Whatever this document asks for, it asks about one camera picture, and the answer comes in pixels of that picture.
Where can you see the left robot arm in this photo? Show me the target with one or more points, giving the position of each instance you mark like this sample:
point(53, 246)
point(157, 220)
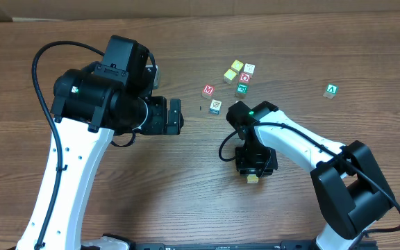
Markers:
point(91, 106)

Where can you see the green letter A block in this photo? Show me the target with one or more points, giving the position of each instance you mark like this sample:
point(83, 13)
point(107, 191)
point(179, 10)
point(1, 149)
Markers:
point(331, 91)

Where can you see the yellow block upper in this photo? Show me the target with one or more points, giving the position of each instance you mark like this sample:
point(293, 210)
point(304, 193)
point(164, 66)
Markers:
point(237, 66)

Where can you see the yellow block lower left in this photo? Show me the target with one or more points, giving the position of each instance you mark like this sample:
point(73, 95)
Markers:
point(230, 76)

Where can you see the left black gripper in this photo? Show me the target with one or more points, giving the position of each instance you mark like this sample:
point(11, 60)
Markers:
point(169, 117)

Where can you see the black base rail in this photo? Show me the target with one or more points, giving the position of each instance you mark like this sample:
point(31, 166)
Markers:
point(241, 246)

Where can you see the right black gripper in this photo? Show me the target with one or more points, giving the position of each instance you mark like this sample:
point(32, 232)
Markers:
point(255, 167)

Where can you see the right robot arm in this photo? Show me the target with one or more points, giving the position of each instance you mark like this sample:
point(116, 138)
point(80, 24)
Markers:
point(350, 187)

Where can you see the red circle block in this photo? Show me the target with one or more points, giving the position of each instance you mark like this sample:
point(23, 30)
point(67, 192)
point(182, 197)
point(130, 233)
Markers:
point(244, 78)

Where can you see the red M block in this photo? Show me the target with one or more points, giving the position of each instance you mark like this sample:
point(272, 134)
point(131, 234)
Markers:
point(208, 91)

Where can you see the white block top right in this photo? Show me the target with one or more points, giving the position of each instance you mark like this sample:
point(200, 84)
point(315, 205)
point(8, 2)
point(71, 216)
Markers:
point(249, 69)

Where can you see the yellow plain wooden block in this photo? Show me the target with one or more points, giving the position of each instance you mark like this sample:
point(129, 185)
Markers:
point(252, 178)

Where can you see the green picture block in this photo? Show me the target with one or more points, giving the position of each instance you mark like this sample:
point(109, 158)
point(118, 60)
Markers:
point(242, 90)

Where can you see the white block blue side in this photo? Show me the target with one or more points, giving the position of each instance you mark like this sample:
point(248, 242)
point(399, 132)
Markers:
point(215, 107)

